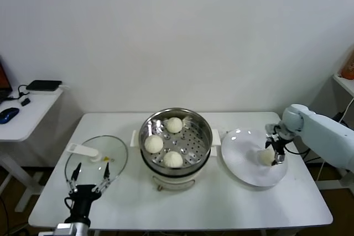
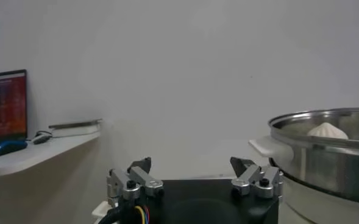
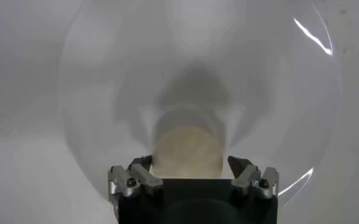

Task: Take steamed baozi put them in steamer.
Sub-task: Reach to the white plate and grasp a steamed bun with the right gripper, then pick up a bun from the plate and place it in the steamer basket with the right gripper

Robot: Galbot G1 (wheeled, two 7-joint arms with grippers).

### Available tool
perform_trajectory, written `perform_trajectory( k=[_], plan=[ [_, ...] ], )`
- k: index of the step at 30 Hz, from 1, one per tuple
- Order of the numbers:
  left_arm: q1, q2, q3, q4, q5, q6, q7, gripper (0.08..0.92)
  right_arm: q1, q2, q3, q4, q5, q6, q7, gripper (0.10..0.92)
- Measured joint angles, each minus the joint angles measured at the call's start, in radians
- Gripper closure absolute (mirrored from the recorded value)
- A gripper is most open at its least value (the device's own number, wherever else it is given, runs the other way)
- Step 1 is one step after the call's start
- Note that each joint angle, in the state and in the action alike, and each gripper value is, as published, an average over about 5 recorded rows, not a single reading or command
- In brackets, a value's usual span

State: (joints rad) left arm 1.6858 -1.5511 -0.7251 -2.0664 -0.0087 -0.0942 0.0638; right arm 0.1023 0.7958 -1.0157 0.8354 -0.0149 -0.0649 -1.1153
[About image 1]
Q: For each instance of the white electric pot base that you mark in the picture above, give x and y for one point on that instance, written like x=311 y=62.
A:
x=172 y=179

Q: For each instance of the white desk with foot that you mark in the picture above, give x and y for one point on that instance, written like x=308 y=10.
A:
x=345 y=82

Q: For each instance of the white steamed baozi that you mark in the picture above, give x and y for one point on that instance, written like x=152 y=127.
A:
x=153 y=144
x=174 y=125
x=172 y=160
x=265 y=157

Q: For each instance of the small black adapter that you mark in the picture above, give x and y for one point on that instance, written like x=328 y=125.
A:
x=25 y=102

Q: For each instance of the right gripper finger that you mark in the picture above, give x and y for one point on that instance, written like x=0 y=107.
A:
x=279 y=156
x=267 y=143

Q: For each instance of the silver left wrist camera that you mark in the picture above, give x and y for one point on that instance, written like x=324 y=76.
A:
x=64 y=229

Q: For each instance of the black flat hard drive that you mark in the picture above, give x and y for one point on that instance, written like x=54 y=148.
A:
x=44 y=84

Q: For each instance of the white side desk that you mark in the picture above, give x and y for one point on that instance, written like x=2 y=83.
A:
x=33 y=114

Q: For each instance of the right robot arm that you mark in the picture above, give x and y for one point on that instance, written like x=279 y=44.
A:
x=323 y=133

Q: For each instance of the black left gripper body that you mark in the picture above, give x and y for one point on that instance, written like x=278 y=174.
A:
x=83 y=203

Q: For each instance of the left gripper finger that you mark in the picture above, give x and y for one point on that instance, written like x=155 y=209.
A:
x=74 y=178
x=105 y=176

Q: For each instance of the black laptop with red screen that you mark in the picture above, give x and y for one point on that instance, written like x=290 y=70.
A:
x=3 y=81

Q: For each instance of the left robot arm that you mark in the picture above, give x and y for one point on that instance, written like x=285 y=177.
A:
x=82 y=229

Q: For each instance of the blue computer mouse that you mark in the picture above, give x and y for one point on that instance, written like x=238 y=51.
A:
x=9 y=114

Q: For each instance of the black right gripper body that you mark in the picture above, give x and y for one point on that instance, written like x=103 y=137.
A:
x=278 y=135

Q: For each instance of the white round plate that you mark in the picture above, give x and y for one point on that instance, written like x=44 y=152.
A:
x=238 y=158

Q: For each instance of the stainless steel steamer basket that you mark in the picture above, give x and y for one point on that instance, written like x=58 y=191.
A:
x=193 y=142

